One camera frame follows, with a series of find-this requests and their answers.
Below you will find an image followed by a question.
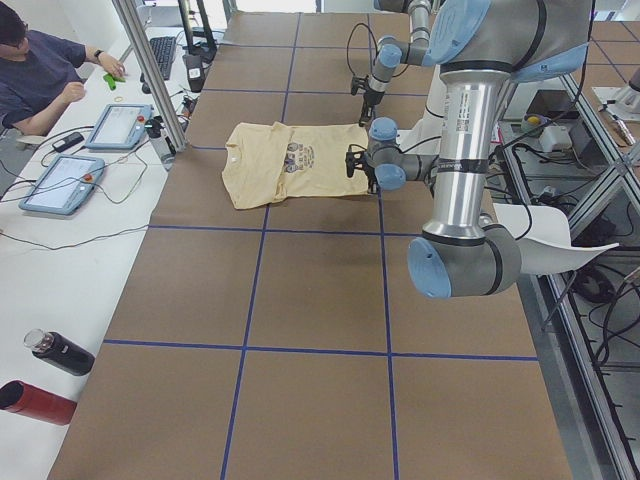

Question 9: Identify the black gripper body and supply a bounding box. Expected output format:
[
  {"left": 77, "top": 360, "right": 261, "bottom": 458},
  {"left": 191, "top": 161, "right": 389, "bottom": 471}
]
[
  {"left": 345, "top": 144, "right": 376, "bottom": 186},
  {"left": 350, "top": 75, "right": 384, "bottom": 115}
]

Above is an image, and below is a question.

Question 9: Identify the cream long-sleeve printed shirt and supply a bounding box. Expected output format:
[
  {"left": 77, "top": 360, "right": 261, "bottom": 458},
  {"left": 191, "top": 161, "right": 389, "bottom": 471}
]
[{"left": 222, "top": 122, "right": 368, "bottom": 209}]

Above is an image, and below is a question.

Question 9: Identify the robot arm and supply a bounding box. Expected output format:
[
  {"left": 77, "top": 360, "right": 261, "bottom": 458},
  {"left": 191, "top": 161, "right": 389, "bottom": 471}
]
[
  {"left": 350, "top": 0, "right": 440, "bottom": 126},
  {"left": 345, "top": 1, "right": 595, "bottom": 298}
]

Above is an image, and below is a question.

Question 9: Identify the clear water bottle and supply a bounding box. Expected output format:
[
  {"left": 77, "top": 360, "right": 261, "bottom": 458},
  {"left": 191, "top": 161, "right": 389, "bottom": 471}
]
[{"left": 144, "top": 116, "right": 176, "bottom": 171}]

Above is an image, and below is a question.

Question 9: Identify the black keyboard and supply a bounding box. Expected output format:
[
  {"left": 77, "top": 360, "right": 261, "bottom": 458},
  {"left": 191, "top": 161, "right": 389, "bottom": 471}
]
[{"left": 149, "top": 36, "right": 177, "bottom": 80}]

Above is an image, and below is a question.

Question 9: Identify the upper teach pendant tablet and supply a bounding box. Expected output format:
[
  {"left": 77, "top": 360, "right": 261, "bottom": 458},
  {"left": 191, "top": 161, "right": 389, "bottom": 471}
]
[{"left": 84, "top": 104, "right": 153, "bottom": 150}]

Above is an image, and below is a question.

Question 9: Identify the teach pendant tablet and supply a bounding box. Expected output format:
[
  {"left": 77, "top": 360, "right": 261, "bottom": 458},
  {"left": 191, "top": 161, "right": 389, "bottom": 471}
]
[
  {"left": 84, "top": 104, "right": 153, "bottom": 150},
  {"left": 19, "top": 154, "right": 106, "bottom": 216}
]

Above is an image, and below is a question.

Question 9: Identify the green toy object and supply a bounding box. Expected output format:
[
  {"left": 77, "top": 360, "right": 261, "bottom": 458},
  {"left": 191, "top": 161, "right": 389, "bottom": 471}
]
[{"left": 103, "top": 73, "right": 126, "bottom": 91}]

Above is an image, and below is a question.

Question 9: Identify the black smartphone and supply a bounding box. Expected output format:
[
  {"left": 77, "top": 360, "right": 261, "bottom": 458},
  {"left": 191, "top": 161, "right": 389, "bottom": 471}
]
[{"left": 52, "top": 132, "right": 85, "bottom": 153}]

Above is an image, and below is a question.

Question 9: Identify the lower teach pendant tablet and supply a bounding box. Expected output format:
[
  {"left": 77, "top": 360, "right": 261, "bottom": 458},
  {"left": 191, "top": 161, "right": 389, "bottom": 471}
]
[{"left": 19, "top": 154, "right": 106, "bottom": 216}]

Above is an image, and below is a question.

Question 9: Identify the seated person in navy shirt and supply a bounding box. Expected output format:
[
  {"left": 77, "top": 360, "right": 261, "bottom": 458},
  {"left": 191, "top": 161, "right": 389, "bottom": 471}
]
[{"left": 1, "top": 4, "right": 125, "bottom": 136}]

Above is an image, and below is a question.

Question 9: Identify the black thermos bottle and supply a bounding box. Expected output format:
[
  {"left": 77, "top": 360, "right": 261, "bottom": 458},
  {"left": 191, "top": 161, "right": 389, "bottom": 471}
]
[{"left": 23, "top": 329, "right": 95, "bottom": 376}]

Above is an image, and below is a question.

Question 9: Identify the red thermos bottle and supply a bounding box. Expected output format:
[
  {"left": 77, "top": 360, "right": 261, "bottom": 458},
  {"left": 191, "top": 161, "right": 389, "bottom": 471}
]
[{"left": 1, "top": 380, "right": 77, "bottom": 425}]

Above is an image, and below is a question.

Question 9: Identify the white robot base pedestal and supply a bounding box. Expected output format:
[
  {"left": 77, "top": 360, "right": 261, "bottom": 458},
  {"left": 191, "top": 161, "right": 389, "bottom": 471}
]
[{"left": 400, "top": 65, "right": 446, "bottom": 155}]

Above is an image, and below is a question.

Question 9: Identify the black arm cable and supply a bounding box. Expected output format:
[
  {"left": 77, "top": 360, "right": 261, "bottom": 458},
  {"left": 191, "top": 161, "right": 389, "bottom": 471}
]
[
  {"left": 487, "top": 19, "right": 596, "bottom": 241},
  {"left": 345, "top": 21, "right": 380, "bottom": 81}
]

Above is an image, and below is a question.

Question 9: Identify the aluminium frame post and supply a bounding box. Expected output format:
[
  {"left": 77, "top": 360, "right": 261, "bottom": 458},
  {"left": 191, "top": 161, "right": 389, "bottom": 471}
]
[{"left": 112, "top": 0, "right": 187, "bottom": 152}]

